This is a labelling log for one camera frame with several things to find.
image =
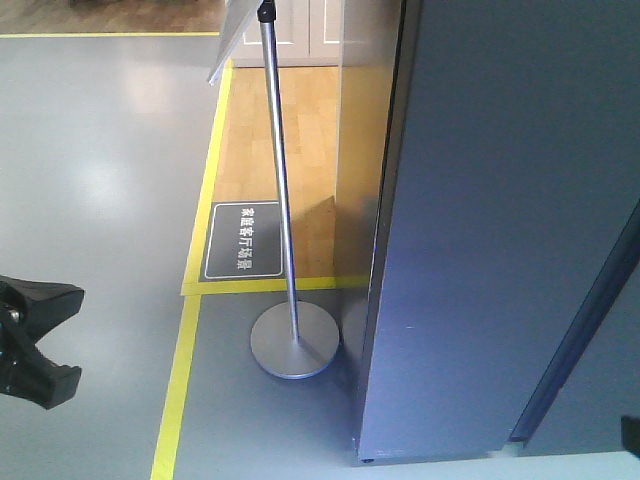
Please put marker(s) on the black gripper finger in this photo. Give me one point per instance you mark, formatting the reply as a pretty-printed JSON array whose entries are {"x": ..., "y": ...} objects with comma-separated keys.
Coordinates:
[
  {"x": 42, "y": 305},
  {"x": 27, "y": 374}
]

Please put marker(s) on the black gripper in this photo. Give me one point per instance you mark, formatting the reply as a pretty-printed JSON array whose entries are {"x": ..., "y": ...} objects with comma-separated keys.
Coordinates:
[{"x": 630, "y": 434}]

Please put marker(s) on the grey floor sign sticker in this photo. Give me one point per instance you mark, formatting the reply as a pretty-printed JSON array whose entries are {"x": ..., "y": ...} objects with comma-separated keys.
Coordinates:
[{"x": 243, "y": 242}]

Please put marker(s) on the silver sign stand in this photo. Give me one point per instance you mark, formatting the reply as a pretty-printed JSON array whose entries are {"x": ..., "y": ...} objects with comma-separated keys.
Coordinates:
[{"x": 293, "y": 340}]

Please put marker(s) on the dark grey fridge body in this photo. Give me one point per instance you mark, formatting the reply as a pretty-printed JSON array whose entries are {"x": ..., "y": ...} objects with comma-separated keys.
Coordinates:
[{"x": 610, "y": 281}]

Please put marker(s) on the grey fridge door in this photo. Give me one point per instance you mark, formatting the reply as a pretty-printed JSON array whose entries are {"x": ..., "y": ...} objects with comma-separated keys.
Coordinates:
[{"x": 489, "y": 160}]

